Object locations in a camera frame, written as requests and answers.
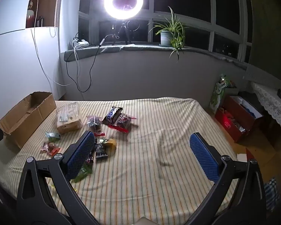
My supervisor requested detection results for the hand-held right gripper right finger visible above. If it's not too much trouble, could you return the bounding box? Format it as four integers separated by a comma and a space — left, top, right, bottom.
185, 132, 267, 225

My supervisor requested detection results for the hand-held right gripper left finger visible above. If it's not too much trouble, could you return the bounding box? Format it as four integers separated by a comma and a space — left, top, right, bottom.
16, 131, 101, 225

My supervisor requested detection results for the green snack packet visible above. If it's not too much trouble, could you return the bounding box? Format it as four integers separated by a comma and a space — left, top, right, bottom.
71, 163, 93, 183

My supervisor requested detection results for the small black snack packet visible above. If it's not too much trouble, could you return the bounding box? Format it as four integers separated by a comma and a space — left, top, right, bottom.
94, 143, 108, 159

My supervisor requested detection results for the jelly cup with pink lid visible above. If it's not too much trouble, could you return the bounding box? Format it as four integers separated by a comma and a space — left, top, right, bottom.
40, 142, 61, 157

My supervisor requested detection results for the brown cardboard box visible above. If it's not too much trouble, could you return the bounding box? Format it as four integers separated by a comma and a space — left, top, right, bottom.
0, 92, 57, 149

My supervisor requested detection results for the brown chocolate bar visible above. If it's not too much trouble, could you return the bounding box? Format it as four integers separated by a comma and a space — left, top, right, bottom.
101, 106, 123, 125

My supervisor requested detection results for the small dark red packet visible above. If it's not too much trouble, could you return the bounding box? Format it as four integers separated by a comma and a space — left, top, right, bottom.
85, 151, 94, 166

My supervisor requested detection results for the teal snack packet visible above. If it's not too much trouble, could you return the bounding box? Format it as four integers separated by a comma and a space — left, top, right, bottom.
45, 132, 61, 140

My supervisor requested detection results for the jelly cup in clear wrapper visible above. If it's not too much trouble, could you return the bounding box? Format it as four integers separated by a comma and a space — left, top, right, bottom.
86, 115, 103, 132

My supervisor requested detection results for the clear wrapped brown cake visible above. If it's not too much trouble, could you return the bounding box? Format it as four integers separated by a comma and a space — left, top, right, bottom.
56, 102, 83, 134

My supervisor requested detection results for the red storage box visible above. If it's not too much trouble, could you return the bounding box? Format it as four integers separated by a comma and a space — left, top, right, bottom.
214, 95, 265, 143

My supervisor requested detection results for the red snack packet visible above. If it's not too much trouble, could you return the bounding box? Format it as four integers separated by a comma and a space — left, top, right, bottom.
108, 113, 138, 134

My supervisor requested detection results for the striped bed sheet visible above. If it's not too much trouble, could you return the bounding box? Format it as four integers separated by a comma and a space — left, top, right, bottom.
0, 97, 249, 225

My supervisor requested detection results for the green printed bag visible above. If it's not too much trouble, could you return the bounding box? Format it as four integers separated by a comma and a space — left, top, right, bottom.
209, 74, 239, 114

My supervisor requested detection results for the blue plaid cloth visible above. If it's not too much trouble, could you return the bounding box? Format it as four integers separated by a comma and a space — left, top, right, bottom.
263, 178, 280, 212

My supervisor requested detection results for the white wardrobe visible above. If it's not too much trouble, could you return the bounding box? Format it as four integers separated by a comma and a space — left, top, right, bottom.
0, 0, 61, 132

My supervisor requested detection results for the white lace tablecloth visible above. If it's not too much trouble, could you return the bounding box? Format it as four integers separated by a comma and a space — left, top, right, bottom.
250, 82, 281, 150

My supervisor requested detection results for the white power strip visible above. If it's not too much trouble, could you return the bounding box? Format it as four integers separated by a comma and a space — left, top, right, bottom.
72, 39, 89, 48

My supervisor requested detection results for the potted spider plant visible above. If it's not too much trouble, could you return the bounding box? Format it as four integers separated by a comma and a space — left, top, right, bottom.
148, 6, 188, 62

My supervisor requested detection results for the black tripod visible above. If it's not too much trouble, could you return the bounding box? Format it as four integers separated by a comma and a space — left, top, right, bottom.
111, 19, 141, 45

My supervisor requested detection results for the red and white vase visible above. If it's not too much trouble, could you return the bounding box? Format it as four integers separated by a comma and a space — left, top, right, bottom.
27, 0, 37, 27

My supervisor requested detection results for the dark curtain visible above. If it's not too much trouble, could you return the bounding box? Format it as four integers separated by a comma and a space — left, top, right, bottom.
246, 0, 281, 82

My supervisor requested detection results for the long white cable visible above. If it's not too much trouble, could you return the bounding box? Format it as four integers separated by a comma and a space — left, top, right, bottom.
30, 0, 82, 86

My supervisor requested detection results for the black cable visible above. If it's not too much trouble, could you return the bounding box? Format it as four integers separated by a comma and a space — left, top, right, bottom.
66, 34, 120, 93

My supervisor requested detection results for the window frame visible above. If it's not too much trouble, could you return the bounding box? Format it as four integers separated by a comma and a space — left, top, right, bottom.
78, 0, 253, 61

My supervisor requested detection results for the ring light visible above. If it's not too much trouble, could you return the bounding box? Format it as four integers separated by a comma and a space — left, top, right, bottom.
104, 0, 145, 19

